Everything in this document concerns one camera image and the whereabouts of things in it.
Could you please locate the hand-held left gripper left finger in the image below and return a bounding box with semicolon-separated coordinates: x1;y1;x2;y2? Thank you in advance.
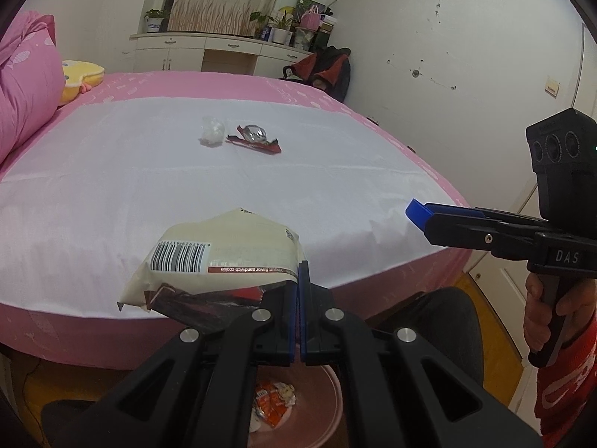
60;284;299;448

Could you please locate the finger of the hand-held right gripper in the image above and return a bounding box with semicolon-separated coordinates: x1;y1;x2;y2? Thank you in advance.
423;212;546;258
405;199;547;225

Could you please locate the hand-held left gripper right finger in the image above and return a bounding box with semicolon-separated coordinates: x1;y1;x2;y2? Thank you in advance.
298;260;546;448

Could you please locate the white tissue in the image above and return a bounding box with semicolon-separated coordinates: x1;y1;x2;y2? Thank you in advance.
275;382;297;407

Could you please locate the pink plastic bin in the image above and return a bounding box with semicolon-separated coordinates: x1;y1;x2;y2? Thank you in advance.
249;364;344;448

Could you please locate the orange snack bag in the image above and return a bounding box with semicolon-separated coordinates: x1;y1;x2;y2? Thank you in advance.
254;380;292;429

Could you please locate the cream cookie packet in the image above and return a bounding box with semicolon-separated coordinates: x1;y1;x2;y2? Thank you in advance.
116;208;301;335

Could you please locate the person's right forearm red sleeve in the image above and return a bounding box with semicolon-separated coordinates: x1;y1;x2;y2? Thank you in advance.
534;312;597;435

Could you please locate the person's right hand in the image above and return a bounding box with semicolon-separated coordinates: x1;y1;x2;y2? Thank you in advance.
522;272;597;353

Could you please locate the white wardrobe door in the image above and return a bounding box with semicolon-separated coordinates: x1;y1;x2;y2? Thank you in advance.
469;23;597;383

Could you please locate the dark red foil wrapper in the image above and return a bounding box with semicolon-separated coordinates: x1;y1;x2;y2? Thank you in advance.
226;124;283;155

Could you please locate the crumpled clear plastic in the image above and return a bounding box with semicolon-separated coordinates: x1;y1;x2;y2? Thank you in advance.
200;119;227;146

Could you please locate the white bed cloth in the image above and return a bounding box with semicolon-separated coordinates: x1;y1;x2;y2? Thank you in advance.
0;97;455;311

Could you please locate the pink handbag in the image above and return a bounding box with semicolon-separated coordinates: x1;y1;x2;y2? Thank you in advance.
301;4;322;31

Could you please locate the plant in white pot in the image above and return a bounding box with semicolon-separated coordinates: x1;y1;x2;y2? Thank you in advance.
271;9;294;46

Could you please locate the plant in dark pot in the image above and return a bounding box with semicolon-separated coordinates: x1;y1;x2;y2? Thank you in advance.
249;9;276;42

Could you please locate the person's left leg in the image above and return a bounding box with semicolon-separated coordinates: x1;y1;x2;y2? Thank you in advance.
41;399;141;448

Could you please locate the pink bed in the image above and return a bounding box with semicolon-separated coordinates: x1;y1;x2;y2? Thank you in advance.
0;70;472;369

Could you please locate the white low cabinet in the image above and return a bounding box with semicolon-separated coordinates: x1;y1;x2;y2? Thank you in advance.
129;32;311;78

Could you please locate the yellow plush pillow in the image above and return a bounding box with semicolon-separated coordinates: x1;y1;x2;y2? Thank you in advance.
58;59;106;106

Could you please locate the plant in blue-white pot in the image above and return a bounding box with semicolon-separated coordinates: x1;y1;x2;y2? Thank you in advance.
144;8;171;33

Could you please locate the pink folded quilt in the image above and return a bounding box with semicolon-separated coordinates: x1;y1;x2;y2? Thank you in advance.
0;9;66;164

